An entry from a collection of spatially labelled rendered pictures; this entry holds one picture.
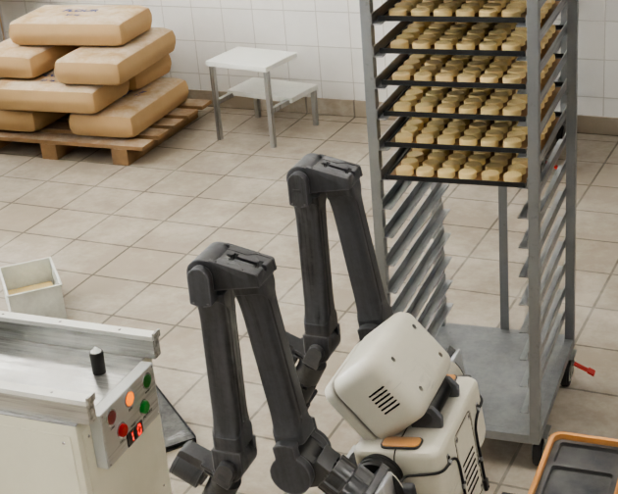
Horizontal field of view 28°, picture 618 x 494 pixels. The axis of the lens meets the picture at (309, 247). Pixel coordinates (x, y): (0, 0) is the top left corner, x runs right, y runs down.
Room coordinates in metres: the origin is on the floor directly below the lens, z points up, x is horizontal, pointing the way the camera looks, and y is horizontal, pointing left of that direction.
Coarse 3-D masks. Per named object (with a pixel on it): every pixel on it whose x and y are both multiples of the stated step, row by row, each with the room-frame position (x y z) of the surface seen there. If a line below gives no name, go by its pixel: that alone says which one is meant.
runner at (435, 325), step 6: (444, 300) 3.82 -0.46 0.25; (444, 306) 3.82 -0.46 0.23; (450, 306) 3.81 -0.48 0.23; (438, 312) 3.75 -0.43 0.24; (444, 312) 3.77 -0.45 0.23; (438, 318) 3.74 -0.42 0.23; (444, 318) 3.73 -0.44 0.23; (432, 324) 3.67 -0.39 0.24; (438, 324) 3.69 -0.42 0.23; (432, 330) 3.65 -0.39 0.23
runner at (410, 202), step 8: (416, 184) 3.57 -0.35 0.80; (424, 184) 3.63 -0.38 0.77; (416, 192) 3.57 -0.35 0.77; (424, 192) 3.56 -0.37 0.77; (408, 200) 3.49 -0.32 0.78; (416, 200) 3.51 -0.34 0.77; (400, 208) 3.41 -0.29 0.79; (408, 208) 3.45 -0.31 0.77; (392, 216) 3.34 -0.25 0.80; (400, 216) 3.40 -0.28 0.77; (408, 216) 3.39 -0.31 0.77; (392, 224) 3.33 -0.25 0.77; (400, 224) 3.33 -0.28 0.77; (384, 232) 3.25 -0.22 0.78; (392, 232) 3.28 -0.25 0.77
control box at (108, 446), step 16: (144, 368) 2.48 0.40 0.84; (128, 384) 2.41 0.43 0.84; (112, 400) 2.35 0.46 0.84; (144, 400) 2.45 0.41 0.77; (96, 416) 2.29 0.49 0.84; (128, 416) 2.38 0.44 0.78; (144, 416) 2.44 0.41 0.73; (96, 432) 2.29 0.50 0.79; (112, 432) 2.32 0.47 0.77; (128, 432) 2.37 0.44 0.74; (96, 448) 2.30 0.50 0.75; (112, 448) 2.31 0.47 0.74; (112, 464) 2.30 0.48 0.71
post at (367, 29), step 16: (368, 0) 3.26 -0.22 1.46; (368, 16) 3.26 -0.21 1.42; (368, 32) 3.26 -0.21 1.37; (368, 48) 3.26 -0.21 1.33; (368, 64) 3.26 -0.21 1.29; (368, 80) 3.26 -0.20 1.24; (368, 96) 3.26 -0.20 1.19; (368, 112) 3.26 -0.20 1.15; (368, 128) 3.27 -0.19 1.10; (368, 144) 3.27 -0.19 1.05; (384, 192) 3.28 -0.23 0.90; (384, 224) 3.26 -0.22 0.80; (384, 240) 3.26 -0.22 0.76; (384, 256) 3.26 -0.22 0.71; (384, 272) 3.26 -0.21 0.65; (384, 288) 3.26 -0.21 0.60
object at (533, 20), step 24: (528, 0) 3.09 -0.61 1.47; (528, 24) 3.09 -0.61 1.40; (528, 48) 3.09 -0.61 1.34; (528, 72) 3.09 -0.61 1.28; (528, 96) 3.09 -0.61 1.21; (528, 120) 3.09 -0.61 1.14; (528, 144) 3.09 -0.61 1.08; (528, 168) 3.09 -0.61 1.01; (528, 192) 3.09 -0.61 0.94; (528, 216) 3.09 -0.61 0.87
